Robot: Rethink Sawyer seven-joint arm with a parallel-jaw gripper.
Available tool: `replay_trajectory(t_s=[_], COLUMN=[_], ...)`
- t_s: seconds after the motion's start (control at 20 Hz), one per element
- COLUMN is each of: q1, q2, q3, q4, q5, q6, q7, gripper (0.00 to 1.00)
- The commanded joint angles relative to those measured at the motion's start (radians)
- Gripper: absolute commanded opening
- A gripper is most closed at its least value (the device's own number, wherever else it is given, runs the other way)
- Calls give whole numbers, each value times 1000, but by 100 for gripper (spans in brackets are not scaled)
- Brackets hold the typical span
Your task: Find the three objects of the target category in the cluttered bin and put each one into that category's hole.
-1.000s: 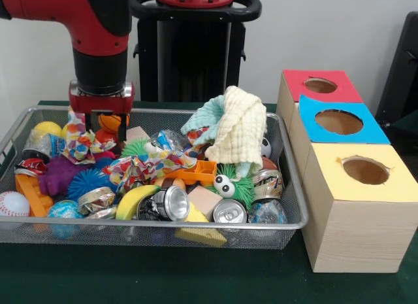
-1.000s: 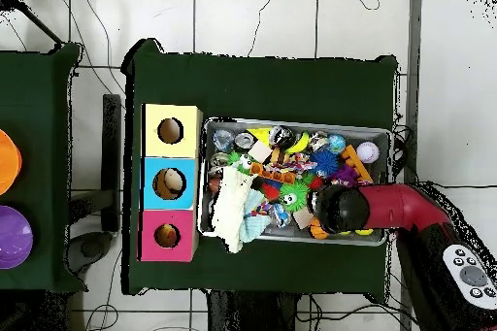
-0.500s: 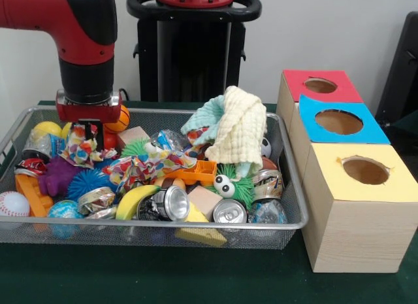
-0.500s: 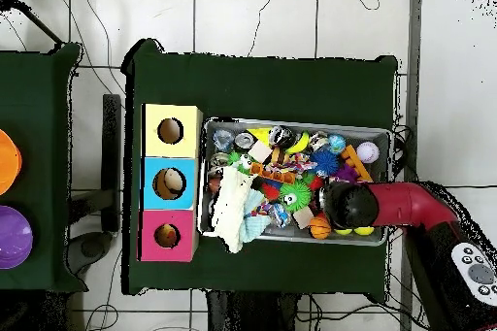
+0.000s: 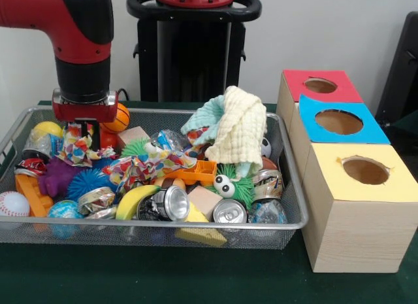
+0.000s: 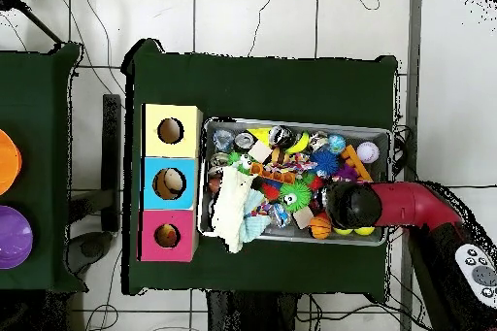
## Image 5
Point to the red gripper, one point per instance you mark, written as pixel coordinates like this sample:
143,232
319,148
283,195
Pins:
85,112

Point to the blue fuzzy ball with eyes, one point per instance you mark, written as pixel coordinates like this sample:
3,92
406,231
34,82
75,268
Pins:
88,184

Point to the purple spiky ball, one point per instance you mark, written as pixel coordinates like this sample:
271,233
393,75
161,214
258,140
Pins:
59,178

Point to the mint green waffle cloth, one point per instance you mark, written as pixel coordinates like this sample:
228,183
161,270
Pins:
202,118

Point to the cream yellow waffle cloth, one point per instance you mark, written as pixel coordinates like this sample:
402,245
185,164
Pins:
238,124

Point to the green spiky ball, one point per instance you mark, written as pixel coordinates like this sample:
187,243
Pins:
135,148
232,185

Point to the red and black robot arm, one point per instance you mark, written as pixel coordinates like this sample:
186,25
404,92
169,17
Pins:
78,36

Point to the wooden box with three holes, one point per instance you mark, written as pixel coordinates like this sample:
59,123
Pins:
359,232

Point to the small orange basketball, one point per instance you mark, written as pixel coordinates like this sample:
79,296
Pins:
121,119

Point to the wooden cube block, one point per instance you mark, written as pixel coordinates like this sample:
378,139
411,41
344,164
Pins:
204,201
134,137

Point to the yellow ball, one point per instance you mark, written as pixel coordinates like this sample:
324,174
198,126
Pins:
46,129

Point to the red soda can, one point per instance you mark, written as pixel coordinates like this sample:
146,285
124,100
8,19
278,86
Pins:
31,163

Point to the yellow toy banana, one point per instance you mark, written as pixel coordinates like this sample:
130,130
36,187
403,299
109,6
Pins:
134,201

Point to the globe print ball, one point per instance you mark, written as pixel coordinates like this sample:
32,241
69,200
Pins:
65,210

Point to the orange plastic block toy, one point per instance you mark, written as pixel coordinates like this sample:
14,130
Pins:
32,194

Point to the silver metal can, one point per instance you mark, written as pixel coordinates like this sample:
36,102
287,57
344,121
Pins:
166,202
230,212

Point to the white baseball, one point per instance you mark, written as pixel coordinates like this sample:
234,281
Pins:
13,203

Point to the small orange plastic block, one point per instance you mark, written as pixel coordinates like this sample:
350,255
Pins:
199,172

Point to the yellow plastic block toy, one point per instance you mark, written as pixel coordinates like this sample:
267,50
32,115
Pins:
199,233

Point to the dark green table cloth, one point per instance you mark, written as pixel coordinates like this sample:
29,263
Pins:
163,278

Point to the black chair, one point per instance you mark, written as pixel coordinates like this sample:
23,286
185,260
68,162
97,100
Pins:
401,68

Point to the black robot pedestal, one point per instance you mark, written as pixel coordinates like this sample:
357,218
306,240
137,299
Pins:
189,55

